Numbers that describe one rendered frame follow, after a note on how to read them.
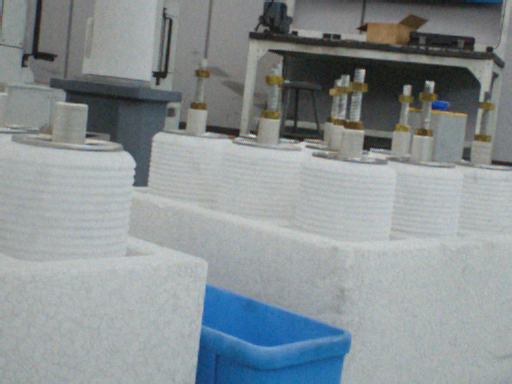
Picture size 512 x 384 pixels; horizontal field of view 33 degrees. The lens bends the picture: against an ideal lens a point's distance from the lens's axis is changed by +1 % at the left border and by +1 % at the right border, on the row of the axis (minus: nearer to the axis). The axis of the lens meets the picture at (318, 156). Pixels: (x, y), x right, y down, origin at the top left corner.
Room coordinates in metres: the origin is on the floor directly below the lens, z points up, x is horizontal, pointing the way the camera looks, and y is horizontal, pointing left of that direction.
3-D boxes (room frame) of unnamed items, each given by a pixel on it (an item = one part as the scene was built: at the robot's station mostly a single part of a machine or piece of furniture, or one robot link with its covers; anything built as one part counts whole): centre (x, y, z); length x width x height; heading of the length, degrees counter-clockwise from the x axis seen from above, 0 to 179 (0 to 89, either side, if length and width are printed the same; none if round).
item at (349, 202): (0.85, -0.03, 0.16); 0.10 x 0.10 x 0.18
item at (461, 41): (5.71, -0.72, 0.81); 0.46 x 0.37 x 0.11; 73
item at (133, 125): (1.32, 0.31, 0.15); 0.15 x 0.15 x 0.30; 73
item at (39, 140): (0.62, 0.18, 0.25); 0.08 x 0.08 x 0.01
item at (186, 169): (1.01, 0.15, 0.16); 0.10 x 0.10 x 0.18
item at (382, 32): (5.90, -0.39, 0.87); 0.40 x 0.30 x 0.23; 59
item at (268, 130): (0.93, 0.06, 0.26); 0.02 x 0.02 x 0.03
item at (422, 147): (0.94, -0.11, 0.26); 0.02 x 0.02 x 0.03
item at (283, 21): (5.70, 0.38, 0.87); 0.41 x 0.17 x 0.25; 163
